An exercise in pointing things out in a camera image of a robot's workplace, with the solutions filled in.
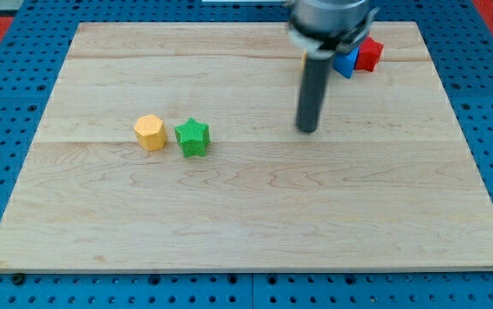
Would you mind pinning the yellow hexagon block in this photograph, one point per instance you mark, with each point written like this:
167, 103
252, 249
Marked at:
151, 133

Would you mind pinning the blue cube block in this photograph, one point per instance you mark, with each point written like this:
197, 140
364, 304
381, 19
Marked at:
344, 64

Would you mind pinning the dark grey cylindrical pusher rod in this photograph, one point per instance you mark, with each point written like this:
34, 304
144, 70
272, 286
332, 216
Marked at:
314, 80

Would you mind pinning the green star block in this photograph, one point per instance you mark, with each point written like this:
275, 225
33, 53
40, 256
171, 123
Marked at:
193, 137

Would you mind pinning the red star block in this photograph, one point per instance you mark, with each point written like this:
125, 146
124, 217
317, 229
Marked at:
369, 55

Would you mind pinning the light wooden board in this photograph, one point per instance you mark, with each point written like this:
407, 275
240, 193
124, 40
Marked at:
387, 182

